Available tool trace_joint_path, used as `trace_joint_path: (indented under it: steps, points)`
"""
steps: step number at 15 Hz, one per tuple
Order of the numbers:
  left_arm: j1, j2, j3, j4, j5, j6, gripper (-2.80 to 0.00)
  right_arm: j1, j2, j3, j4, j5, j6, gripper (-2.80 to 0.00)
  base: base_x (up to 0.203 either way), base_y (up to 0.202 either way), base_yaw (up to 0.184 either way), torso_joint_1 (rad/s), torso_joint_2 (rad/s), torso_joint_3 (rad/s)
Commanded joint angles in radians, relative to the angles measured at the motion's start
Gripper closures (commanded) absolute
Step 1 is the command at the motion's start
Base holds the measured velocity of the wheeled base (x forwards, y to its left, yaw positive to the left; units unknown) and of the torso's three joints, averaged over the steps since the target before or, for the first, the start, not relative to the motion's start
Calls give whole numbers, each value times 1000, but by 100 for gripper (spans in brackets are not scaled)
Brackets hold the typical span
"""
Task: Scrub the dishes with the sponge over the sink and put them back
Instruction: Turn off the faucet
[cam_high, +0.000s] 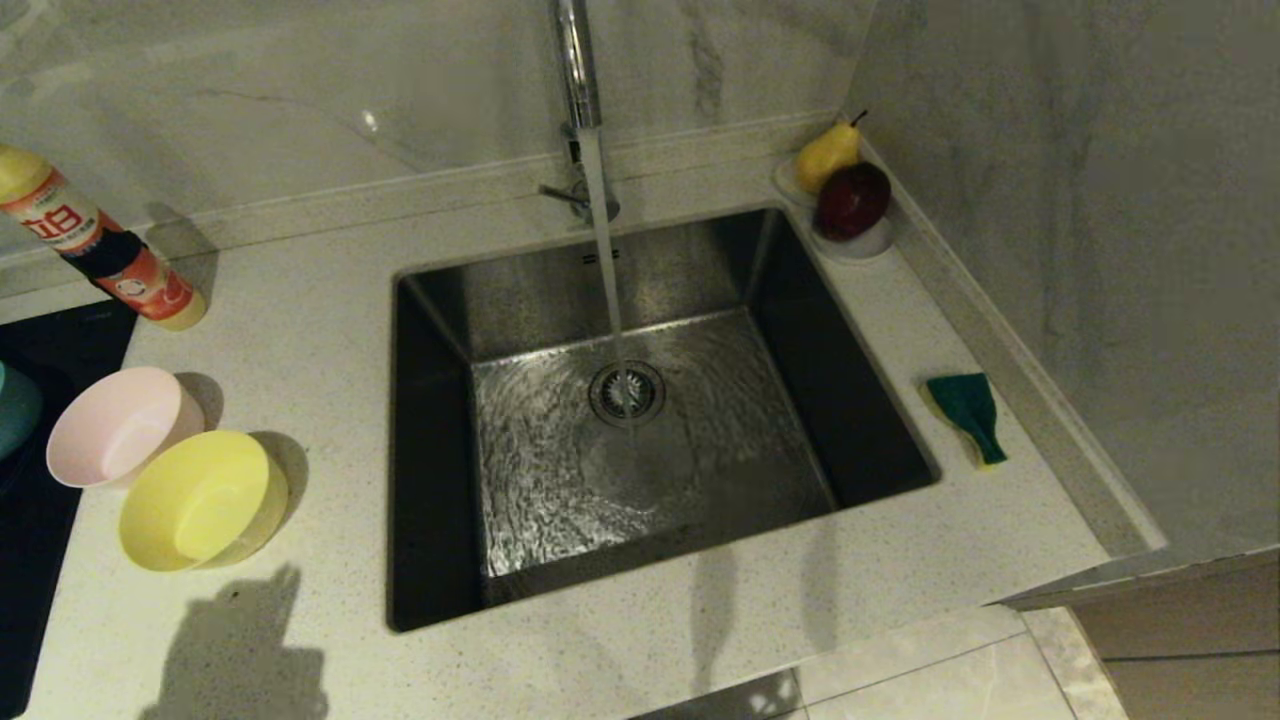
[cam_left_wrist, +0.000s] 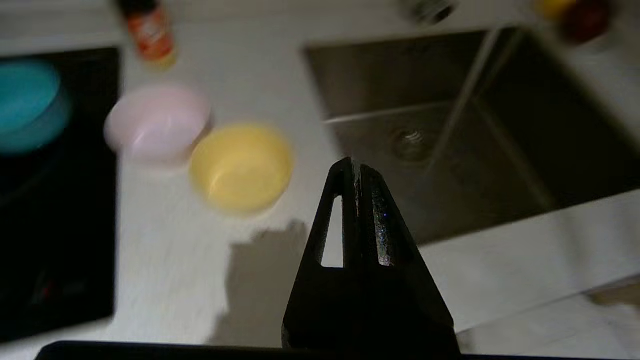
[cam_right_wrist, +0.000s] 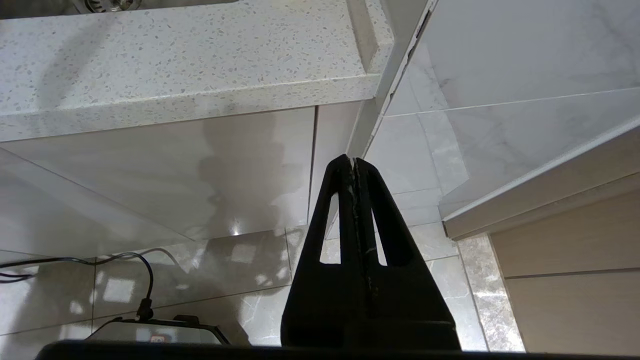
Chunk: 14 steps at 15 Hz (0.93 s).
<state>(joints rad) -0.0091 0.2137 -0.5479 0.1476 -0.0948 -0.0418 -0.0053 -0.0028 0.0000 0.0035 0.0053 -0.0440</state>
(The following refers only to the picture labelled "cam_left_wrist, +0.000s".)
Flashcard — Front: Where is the round metal drain strainer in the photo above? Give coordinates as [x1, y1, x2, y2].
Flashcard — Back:
[392, 127, 432, 162]

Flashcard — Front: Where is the blue plastic bowl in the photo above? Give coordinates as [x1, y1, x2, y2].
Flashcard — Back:
[0, 59, 73, 156]

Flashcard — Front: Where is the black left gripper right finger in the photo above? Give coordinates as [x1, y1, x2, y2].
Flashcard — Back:
[356, 164, 460, 349]

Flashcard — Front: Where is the chrome faucet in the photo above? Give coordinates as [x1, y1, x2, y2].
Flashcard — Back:
[402, 0, 458, 26]

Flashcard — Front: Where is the orange yellow detergent bottle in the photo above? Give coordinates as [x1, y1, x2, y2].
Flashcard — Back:
[117, 0, 177, 68]

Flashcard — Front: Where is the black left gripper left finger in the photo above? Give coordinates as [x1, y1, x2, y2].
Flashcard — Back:
[282, 157, 363, 348]

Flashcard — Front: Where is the black glass cooktop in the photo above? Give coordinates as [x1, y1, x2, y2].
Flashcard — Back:
[0, 47, 122, 343]

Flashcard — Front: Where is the dark red apple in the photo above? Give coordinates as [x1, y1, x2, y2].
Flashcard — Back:
[561, 0, 613, 45]

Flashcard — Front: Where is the yellow plastic bowl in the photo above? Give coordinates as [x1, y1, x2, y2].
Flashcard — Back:
[189, 124, 295, 216]

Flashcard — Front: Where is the pink plastic bowl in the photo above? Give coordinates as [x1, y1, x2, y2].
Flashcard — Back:
[103, 84, 213, 168]

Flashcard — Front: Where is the stainless steel sink basin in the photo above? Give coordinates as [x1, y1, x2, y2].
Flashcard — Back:
[302, 25, 640, 246]

